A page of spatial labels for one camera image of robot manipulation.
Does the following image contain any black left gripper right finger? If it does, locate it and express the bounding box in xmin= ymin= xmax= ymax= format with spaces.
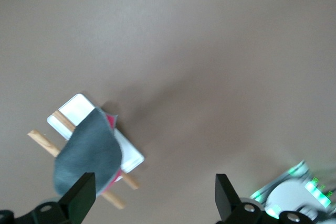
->
xmin=215 ymin=173 xmax=317 ymax=224

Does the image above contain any grey microfibre towel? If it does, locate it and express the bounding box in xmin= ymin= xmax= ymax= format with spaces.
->
xmin=53 ymin=107 xmax=123 ymax=196

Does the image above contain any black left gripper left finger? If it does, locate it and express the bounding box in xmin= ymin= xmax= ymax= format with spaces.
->
xmin=0 ymin=172 xmax=96 ymax=224

